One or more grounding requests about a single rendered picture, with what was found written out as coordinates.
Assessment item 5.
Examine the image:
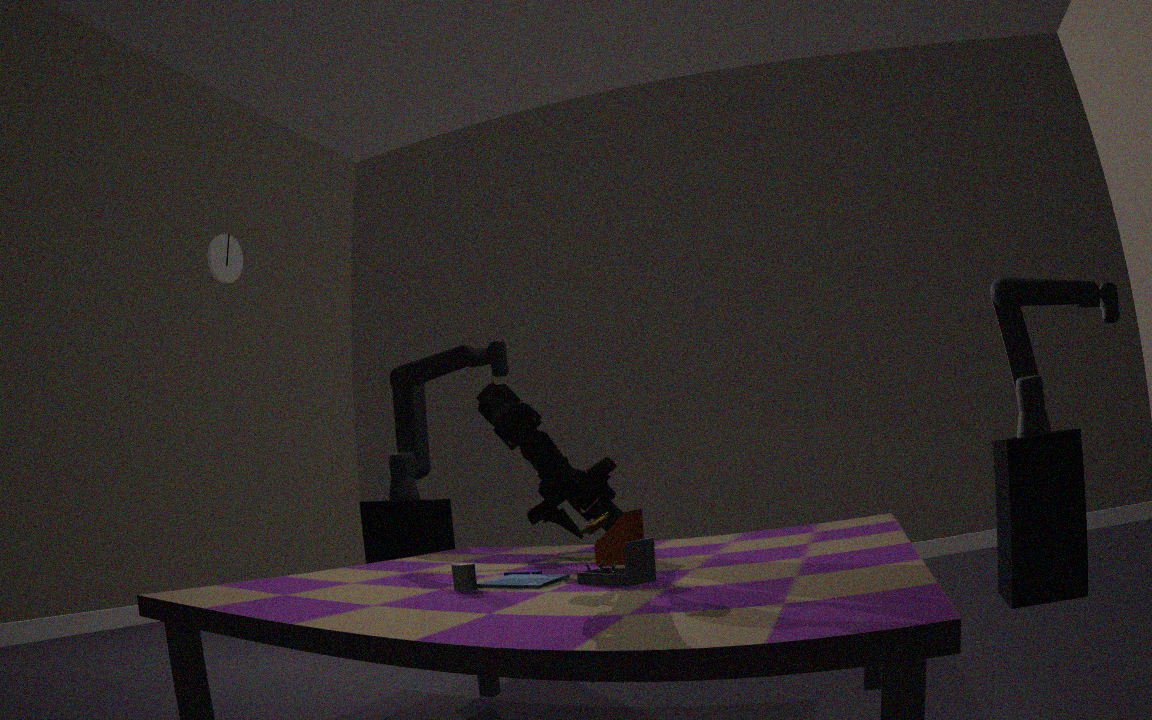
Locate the yellow round plate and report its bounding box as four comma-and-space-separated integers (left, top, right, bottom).
579, 511, 611, 535

